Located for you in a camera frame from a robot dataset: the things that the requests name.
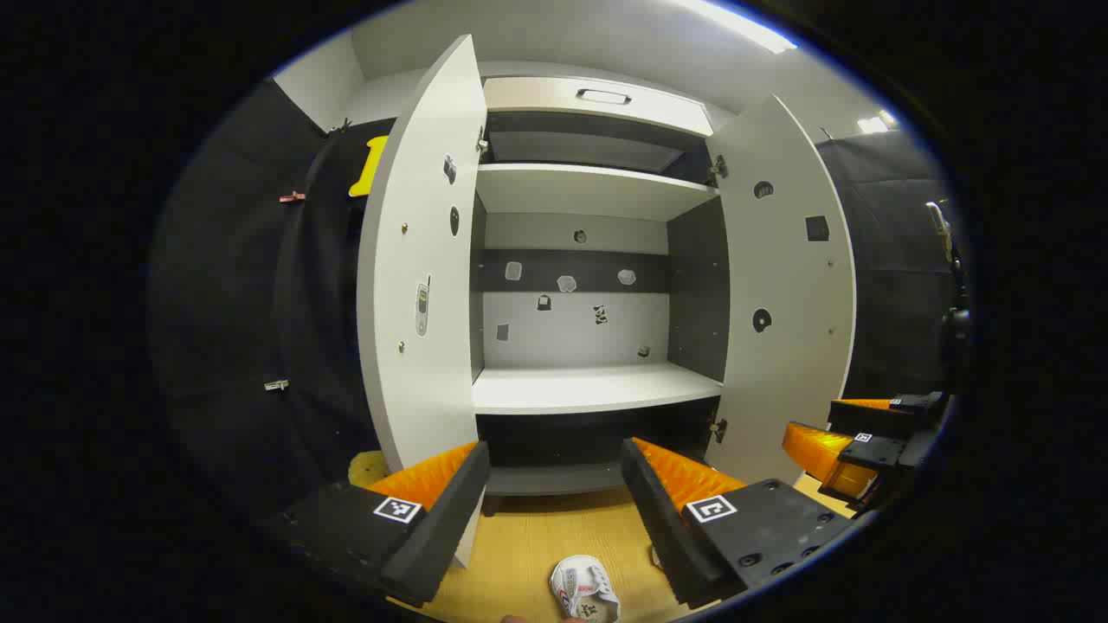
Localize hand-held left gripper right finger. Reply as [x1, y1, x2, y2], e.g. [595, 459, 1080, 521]
[619, 436, 860, 609]

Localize white canvas shoe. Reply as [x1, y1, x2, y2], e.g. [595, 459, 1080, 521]
[550, 555, 622, 623]

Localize yellow green toy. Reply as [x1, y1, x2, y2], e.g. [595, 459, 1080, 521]
[348, 450, 390, 487]

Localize shoe cabinet door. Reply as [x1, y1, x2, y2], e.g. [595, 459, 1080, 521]
[357, 35, 488, 568]
[705, 93, 858, 487]

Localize white cabinet drawer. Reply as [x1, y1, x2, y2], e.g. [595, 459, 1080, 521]
[483, 76, 715, 138]

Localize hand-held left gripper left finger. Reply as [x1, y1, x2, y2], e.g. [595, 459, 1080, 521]
[258, 440, 492, 608]

